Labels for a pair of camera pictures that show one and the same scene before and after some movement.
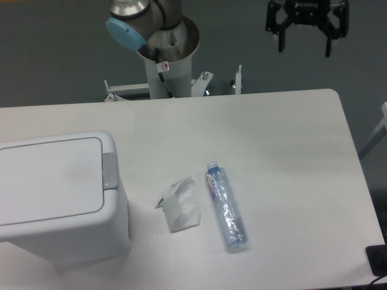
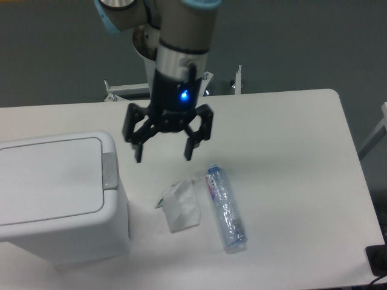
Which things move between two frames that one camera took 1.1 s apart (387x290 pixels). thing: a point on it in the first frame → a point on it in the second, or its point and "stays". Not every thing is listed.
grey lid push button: [109, 171] stays
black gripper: [309, 12] → [173, 106]
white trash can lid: [51, 180] stays
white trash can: [52, 201] stays
